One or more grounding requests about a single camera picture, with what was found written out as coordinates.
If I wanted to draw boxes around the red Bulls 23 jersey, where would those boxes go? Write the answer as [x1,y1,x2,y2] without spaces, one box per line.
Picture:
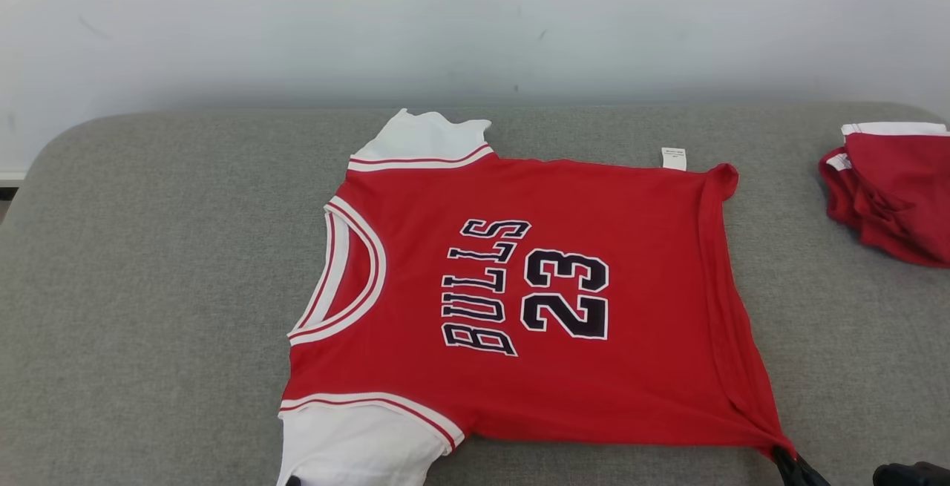
[276,108,796,486]

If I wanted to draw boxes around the red shorts with white stripe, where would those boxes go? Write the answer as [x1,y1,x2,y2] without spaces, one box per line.
[819,122,950,269]

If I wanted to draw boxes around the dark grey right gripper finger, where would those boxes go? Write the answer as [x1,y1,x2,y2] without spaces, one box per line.
[772,445,832,486]

